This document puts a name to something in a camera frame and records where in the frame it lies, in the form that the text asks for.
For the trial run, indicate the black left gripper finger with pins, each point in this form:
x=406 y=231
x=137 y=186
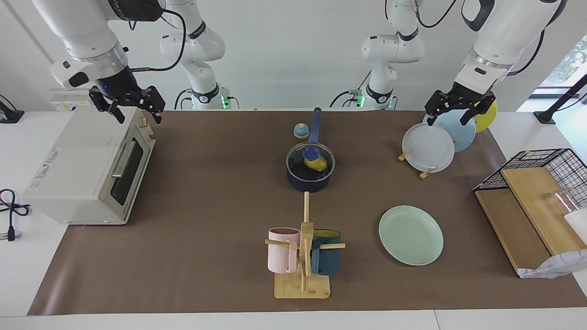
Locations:
x=435 y=104
x=486 y=101

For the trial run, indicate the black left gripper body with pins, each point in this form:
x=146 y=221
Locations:
x=465 y=98

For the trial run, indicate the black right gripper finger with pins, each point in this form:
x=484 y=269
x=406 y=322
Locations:
x=103 y=101
x=153 y=101

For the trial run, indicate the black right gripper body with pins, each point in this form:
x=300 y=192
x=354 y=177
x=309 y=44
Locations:
x=114 y=87

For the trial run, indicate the glass lid blue knob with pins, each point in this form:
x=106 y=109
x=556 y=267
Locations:
x=314 y=151

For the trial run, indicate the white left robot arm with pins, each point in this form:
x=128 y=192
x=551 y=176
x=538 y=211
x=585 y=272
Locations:
x=504 y=32

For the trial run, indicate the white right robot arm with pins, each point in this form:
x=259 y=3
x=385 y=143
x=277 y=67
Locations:
x=82 y=32

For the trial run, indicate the yellow plate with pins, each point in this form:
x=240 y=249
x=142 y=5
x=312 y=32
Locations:
x=487 y=119

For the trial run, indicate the light blue plate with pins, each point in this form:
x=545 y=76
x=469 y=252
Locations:
x=461 y=135

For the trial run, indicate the grey plate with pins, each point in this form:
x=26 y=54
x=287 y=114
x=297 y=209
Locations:
x=429 y=149

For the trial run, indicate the wooden plate rack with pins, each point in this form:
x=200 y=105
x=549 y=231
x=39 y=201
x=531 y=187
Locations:
x=425 y=174

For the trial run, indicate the mint green plate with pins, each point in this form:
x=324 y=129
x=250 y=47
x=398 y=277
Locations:
x=410 y=236

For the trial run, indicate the white power strip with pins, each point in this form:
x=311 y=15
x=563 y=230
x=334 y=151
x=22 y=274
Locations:
x=62 y=103

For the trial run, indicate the black stand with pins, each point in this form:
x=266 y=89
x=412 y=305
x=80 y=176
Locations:
x=545 y=116

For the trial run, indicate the beige toaster oven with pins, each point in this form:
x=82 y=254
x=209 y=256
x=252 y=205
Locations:
x=78 y=169

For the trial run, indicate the black clamp base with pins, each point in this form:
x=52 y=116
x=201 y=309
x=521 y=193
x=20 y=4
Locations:
x=11 y=117

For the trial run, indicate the brown table mat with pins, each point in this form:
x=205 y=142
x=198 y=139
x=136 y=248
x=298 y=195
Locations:
x=206 y=206

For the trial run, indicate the wooden box with mesh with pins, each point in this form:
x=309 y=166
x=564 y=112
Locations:
x=518 y=220

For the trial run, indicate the clear glass cup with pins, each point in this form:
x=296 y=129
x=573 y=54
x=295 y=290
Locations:
x=564 y=199

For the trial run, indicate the white container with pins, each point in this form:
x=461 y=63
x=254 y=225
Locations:
x=578 y=224

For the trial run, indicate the dark blue saucepan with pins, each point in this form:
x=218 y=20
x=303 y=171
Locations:
x=302 y=183

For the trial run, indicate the white patterned cloth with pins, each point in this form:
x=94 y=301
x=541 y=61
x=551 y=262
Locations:
x=559 y=266

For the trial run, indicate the dark teal mug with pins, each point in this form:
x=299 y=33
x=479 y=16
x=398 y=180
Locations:
x=326 y=263

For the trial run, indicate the pink ribbed mug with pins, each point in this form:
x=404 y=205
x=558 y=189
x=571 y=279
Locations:
x=279 y=254

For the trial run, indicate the wooden mug tree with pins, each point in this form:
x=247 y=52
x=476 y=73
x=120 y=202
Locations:
x=300 y=286

